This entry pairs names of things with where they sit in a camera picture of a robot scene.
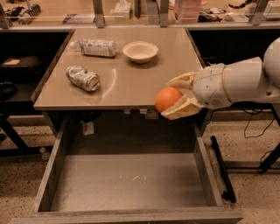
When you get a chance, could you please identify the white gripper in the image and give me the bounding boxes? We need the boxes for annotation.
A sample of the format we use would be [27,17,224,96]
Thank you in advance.
[161,63,232,120]

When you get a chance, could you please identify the orange fruit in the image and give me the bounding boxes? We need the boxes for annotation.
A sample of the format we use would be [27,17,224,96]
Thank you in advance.
[155,87,182,113]

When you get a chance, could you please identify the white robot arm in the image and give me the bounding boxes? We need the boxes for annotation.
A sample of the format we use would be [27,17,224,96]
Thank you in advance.
[155,38,280,120]

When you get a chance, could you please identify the beige counter cabinet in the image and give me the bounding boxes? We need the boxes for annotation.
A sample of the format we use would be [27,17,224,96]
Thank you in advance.
[31,27,222,138]

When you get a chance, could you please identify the open grey drawer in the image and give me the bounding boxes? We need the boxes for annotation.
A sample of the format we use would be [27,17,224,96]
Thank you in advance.
[10,112,242,224]

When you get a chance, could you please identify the white paper bowl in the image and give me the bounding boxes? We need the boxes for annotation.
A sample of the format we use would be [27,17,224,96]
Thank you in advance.
[122,41,158,64]

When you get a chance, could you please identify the pink stacked trays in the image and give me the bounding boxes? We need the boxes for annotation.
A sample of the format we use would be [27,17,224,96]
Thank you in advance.
[173,0,201,24]

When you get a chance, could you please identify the crushed silver can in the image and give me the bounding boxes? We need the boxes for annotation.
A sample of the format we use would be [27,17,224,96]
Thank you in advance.
[66,66,100,92]

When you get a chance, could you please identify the white tissue box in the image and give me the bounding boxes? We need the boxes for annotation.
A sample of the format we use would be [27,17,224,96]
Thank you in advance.
[114,0,131,19]

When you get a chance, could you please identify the clear plastic water bottle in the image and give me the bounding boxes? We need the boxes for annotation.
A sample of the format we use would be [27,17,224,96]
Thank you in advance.
[70,38,116,58]

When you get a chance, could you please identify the black floor bar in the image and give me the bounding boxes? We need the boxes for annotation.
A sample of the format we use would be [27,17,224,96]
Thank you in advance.
[210,136,236,203]

